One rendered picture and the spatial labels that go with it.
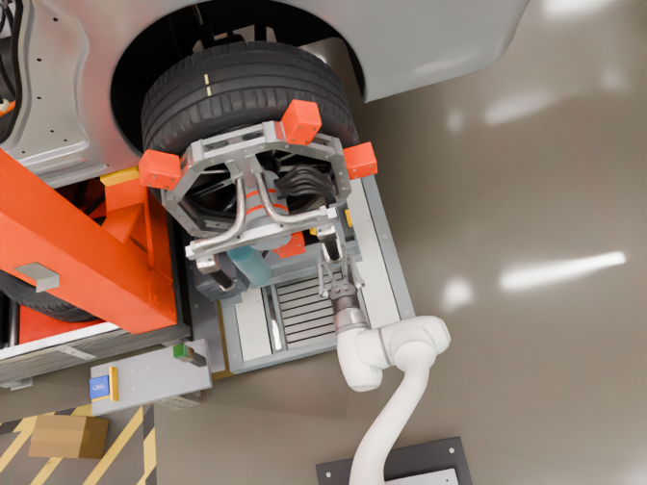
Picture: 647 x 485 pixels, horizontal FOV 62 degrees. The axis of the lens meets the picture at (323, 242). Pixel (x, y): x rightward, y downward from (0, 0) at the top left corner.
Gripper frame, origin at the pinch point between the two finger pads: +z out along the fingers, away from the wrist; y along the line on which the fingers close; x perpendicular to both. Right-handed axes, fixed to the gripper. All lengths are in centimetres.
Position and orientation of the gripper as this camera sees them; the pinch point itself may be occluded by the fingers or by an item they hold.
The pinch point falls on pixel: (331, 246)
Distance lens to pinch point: 155.7
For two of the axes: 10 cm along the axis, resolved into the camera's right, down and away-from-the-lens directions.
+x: -1.6, -3.9, -9.1
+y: 9.7, -2.5, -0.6
